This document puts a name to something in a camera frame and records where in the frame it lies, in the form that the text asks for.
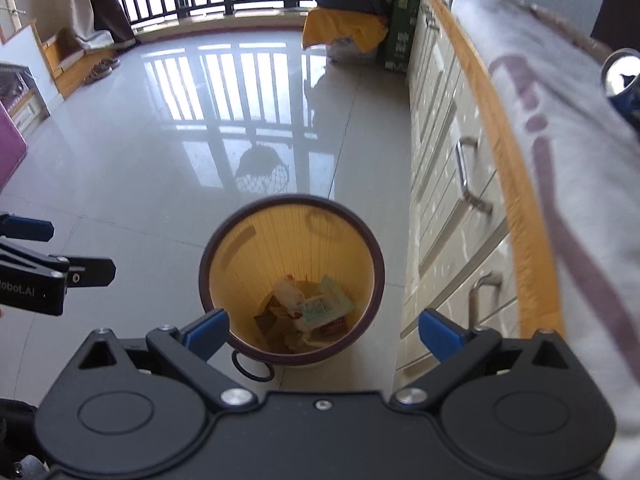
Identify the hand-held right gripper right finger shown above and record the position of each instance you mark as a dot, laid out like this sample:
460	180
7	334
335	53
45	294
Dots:
442	335

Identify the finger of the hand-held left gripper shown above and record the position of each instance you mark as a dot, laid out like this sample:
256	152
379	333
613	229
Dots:
90	272
30	229

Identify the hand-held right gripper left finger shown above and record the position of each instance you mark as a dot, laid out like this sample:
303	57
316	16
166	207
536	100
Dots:
207	331

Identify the yellow bin with dark rim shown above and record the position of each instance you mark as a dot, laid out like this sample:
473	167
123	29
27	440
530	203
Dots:
250	265

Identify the magenta panel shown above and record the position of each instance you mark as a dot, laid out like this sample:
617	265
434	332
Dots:
10	150

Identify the white low cabinet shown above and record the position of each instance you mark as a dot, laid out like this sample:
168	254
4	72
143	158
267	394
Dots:
22	97

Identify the white bed drawer cabinet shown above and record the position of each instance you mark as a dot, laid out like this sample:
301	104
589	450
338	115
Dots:
440	200

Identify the wooden step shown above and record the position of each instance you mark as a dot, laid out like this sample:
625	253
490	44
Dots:
60	60

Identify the pair of shoes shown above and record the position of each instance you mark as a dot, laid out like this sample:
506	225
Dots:
102	70

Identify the green carton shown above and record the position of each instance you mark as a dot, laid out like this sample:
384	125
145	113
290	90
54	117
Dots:
400	30

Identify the blue drink can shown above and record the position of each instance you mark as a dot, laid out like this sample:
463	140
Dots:
622	85

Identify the yellow cloth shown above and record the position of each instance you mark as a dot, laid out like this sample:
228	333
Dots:
345	27

